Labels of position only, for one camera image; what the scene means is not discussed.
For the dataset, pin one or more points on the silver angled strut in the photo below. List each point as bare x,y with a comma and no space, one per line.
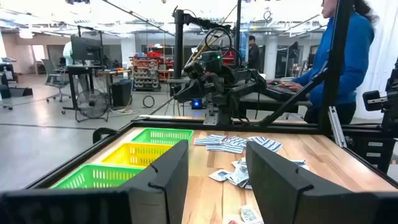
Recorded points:
337,127

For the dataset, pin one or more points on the black control box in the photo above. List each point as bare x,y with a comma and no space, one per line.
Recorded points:
373,152

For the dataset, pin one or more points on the silver mounting plate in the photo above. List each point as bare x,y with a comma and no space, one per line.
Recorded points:
211,119

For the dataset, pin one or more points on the dark grey desk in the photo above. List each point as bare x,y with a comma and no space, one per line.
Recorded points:
273,105

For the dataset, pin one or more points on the black keyboard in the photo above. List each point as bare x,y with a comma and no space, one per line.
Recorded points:
280,91

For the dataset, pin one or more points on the wooden top workbench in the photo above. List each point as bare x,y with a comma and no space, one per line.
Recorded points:
113,72

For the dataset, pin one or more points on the grey office chair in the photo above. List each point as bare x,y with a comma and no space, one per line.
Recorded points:
54,77

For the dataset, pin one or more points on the black mounted device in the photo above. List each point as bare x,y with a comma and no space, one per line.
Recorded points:
373,101

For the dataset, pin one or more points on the black computer monitor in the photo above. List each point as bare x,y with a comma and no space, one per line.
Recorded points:
85,48

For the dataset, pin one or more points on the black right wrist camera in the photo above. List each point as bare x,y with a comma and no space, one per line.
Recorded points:
194,69

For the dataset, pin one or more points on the green plastic basket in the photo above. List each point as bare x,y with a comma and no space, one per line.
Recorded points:
93,177
161,136

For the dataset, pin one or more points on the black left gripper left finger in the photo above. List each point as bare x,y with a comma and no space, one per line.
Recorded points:
161,186

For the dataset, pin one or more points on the white sachet red blue print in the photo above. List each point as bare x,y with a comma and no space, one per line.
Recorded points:
233,221
250,215

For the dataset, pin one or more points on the blue striped bandage packet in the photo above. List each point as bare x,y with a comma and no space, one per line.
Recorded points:
203,141
273,146
233,149
257,140
237,141
214,148
217,137

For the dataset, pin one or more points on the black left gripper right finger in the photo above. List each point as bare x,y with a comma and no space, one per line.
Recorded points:
280,193

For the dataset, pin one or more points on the black floor fan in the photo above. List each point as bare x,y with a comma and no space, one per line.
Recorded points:
92,104

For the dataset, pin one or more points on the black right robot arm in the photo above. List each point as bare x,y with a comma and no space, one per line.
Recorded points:
236,90

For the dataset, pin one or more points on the parts shelf rack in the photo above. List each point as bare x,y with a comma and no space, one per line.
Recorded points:
146,74

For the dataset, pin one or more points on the black aluminium rig frame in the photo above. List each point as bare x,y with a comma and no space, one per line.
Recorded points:
280,127

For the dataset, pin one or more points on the black low platform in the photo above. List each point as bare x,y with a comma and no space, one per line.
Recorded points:
20,91

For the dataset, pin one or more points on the white blue antiseptic pad packet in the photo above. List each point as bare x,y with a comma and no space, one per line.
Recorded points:
299,164
239,175
219,175
238,162

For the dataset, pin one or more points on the black standing desk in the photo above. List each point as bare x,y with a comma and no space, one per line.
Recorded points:
79,69

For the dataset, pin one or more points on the yellow plastic basket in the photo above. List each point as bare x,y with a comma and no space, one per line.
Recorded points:
133,154

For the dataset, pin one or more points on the blue lit device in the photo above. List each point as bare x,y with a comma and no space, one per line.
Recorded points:
196,103

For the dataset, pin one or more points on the thick black post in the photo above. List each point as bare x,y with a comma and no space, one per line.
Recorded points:
178,46

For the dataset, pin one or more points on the thin black post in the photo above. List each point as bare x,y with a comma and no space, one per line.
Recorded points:
238,31

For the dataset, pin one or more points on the person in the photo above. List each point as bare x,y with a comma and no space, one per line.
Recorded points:
67,53
351,62
254,54

